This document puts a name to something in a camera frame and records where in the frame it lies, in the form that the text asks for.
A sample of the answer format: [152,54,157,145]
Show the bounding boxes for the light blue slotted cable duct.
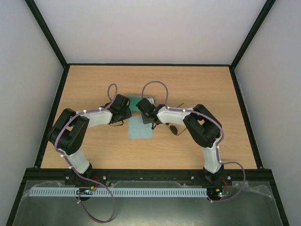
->
[29,187,207,198]

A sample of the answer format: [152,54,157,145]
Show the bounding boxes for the black enclosure frame post right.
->
[230,0,276,70]

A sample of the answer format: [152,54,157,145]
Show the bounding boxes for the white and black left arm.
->
[48,94,132,179]

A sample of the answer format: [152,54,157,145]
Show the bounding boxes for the black enclosure frame post left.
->
[25,0,68,68]

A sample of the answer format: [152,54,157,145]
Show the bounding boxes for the purple cable loop front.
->
[76,181,116,223]

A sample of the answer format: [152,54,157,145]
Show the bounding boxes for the light blue cleaning cloth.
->
[128,116,153,139]

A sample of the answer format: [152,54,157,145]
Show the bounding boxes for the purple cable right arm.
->
[141,81,246,203]

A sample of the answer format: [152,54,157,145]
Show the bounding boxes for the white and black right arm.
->
[136,98,224,185]

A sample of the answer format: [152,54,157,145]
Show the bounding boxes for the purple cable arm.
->
[141,81,246,203]
[54,83,118,186]

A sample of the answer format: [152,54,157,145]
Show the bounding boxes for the black round sunglasses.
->
[164,102,189,137]

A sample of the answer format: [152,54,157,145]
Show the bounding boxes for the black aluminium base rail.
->
[23,167,273,186]

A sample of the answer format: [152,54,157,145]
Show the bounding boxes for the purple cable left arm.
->
[54,83,118,186]

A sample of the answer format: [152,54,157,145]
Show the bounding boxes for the grey felt glasses case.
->
[127,94,156,113]

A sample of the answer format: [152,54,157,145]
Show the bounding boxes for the black enclosure frame post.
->
[25,0,68,68]
[230,0,276,70]

